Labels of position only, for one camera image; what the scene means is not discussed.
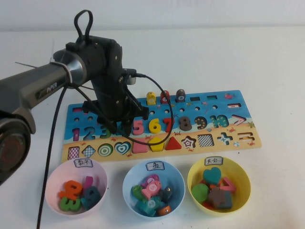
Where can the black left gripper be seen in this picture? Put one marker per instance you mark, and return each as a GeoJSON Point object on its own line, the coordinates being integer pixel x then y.
{"type": "Point", "coordinates": [109, 100]}

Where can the teal number four piece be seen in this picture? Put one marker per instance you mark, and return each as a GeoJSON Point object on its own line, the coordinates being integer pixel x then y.
{"type": "Point", "coordinates": [121, 130]}

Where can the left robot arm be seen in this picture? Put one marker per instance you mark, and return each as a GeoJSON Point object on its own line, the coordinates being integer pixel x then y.
{"type": "Point", "coordinates": [35, 76]}

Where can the pink number five piece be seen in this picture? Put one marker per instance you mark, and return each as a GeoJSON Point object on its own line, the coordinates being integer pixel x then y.
{"type": "Point", "coordinates": [139, 128]}

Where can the pink trapezoid piece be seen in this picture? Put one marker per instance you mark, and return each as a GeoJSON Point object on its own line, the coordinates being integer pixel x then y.
{"type": "Point", "coordinates": [140, 148]}

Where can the yellow number six piece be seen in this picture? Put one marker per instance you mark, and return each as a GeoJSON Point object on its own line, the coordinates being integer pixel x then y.
{"type": "Point", "coordinates": [152, 127]}

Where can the yellow pentagon piece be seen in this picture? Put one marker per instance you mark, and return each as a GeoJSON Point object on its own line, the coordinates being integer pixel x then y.
{"type": "Point", "coordinates": [156, 146]}

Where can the red number seven piece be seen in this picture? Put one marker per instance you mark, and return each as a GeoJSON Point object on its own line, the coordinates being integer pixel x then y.
{"type": "Point", "coordinates": [168, 121]}

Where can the blue plastic bowl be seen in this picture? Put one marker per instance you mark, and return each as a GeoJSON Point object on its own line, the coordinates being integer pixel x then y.
{"type": "Point", "coordinates": [133, 176]}

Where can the paper label on blue bowl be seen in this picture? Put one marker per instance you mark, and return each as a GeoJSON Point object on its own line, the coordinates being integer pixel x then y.
{"type": "Point", "coordinates": [155, 166]}

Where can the paper label on pink bowl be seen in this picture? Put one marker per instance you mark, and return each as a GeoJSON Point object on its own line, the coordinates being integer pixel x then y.
{"type": "Point", "coordinates": [83, 163]}

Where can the red triangle piece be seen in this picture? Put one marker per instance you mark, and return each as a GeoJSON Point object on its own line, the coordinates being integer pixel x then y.
{"type": "Point", "coordinates": [173, 145]}

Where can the purple fish piece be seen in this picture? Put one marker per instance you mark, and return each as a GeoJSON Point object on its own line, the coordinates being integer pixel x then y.
{"type": "Point", "coordinates": [150, 178]}

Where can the magenta number one piece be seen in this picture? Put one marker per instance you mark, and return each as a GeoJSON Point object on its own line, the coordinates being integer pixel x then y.
{"type": "Point", "coordinates": [88, 182]}

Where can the brown number eight piece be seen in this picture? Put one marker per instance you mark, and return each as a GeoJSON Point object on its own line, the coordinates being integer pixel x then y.
{"type": "Point", "coordinates": [186, 123]}

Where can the green fish piece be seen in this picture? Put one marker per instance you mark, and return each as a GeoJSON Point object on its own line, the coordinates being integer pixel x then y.
{"type": "Point", "coordinates": [137, 192]}

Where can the pink fish piece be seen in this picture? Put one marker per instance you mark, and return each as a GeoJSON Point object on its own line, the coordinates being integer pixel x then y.
{"type": "Point", "coordinates": [151, 189]}

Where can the dark teal number nine piece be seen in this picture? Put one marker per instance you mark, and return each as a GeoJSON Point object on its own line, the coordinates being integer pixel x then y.
{"type": "Point", "coordinates": [91, 196]}

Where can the orange number two piece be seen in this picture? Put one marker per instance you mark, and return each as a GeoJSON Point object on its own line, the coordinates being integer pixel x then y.
{"type": "Point", "coordinates": [71, 188]}

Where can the pink plastic bowl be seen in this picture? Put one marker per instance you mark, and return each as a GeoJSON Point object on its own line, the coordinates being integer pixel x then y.
{"type": "Point", "coordinates": [57, 176]}

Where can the dark teal fish piece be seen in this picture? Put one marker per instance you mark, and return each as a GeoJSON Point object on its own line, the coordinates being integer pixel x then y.
{"type": "Point", "coordinates": [167, 193]}

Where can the orange fish piece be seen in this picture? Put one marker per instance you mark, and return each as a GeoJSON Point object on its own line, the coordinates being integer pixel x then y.
{"type": "Point", "coordinates": [164, 210]}

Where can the green number three piece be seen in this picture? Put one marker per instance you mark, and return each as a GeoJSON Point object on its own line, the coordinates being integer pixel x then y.
{"type": "Point", "coordinates": [65, 205]}

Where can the paper label on yellow bowl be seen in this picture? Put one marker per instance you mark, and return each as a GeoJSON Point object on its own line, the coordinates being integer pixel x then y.
{"type": "Point", "coordinates": [213, 161]}

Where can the green circle piece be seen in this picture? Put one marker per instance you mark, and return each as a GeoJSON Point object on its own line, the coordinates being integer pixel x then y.
{"type": "Point", "coordinates": [199, 193]}

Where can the colourful wooden puzzle board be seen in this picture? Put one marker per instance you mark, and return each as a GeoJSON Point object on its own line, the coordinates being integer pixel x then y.
{"type": "Point", "coordinates": [221, 105]}

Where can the teal heart piece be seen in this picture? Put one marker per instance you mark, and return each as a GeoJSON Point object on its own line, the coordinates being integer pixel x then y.
{"type": "Point", "coordinates": [212, 176]}

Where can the orange flat piece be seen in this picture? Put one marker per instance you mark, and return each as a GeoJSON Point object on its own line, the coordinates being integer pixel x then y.
{"type": "Point", "coordinates": [207, 205]}

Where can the brown star piece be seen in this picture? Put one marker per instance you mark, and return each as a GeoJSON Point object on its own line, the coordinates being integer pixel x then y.
{"type": "Point", "coordinates": [216, 196]}

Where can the pink greater-than sign piece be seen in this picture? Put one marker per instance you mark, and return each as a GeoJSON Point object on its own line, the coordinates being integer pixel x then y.
{"type": "Point", "coordinates": [231, 187]}

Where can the yellow plastic bowl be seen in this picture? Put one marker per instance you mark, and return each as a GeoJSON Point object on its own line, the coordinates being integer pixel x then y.
{"type": "Point", "coordinates": [240, 176]}

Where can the grey-blue square piece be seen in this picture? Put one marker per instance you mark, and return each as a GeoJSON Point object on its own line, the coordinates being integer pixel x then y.
{"type": "Point", "coordinates": [228, 202]}

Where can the yellow fish peg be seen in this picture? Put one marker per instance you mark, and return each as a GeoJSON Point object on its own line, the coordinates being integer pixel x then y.
{"type": "Point", "coordinates": [151, 97]}

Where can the red fish peg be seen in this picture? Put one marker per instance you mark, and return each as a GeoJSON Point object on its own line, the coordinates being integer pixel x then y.
{"type": "Point", "coordinates": [166, 94]}

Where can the brown fish peg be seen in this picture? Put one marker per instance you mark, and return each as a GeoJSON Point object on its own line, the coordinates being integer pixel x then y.
{"type": "Point", "coordinates": [180, 95]}

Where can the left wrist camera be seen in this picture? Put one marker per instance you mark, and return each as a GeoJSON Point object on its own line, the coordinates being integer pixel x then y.
{"type": "Point", "coordinates": [130, 77]}

